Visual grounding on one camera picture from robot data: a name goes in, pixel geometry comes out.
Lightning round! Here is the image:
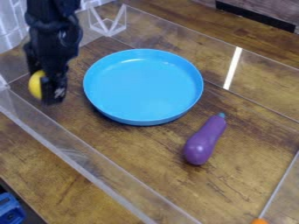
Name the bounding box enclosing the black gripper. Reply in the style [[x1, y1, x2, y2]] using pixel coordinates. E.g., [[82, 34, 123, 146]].
[[23, 0, 83, 105]]

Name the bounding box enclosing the orange object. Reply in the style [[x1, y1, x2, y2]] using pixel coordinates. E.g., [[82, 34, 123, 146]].
[[251, 219, 268, 224]]

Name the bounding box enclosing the blue plastic object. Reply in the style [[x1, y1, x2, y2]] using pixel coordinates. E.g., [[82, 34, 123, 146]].
[[0, 192, 26, 224]]

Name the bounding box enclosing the clear acrylic enclosure wall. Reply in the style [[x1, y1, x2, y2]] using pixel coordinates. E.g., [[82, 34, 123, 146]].
[[0, 0, 299, 224]]

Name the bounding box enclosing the yellow lemon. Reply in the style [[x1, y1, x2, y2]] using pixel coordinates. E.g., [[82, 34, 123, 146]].
[[28, 70, 46, 100]]

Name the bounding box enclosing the blue round tray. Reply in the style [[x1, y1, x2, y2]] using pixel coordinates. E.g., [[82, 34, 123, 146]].
[[83, 49, 204, 126]]

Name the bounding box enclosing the purple toy eggplant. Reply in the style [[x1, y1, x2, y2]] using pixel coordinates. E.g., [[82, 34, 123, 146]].
[[183, 113, 227, 165]]

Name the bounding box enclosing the white checked curtain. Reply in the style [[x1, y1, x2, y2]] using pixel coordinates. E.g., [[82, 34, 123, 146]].
[[0, 0, 114, 54]]

